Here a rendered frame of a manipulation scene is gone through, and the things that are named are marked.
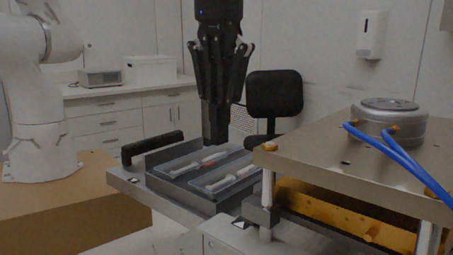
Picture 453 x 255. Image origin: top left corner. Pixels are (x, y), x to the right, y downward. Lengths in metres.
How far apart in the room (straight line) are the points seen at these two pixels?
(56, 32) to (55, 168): 0.33
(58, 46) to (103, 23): 2.49
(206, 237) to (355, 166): 0.19
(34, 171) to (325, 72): 1.85
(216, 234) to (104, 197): 0.45
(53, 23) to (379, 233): 0.81
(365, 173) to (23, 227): 0.66
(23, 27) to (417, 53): 1.75
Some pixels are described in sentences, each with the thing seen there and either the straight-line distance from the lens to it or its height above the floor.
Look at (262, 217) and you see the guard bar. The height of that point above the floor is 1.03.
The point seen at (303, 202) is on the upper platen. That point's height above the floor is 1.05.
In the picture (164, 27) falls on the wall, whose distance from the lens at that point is 3.64.
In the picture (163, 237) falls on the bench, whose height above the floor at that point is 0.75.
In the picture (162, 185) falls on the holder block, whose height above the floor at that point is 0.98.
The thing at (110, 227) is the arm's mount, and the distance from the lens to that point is 0.86.
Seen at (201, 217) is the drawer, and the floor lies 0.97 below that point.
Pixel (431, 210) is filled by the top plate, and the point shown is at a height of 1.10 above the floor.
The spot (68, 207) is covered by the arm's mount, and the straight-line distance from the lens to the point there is 0.80.
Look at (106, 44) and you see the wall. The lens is 3.41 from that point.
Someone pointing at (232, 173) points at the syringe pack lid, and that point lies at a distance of 0.55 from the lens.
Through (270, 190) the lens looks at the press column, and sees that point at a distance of 0.37.
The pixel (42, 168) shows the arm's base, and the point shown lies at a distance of 0.94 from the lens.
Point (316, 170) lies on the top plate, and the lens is 0.32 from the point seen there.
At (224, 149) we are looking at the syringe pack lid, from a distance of 0.65.
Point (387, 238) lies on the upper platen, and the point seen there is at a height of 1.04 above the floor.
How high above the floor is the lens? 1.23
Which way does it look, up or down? 17 degrees down
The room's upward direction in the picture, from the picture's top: straight up
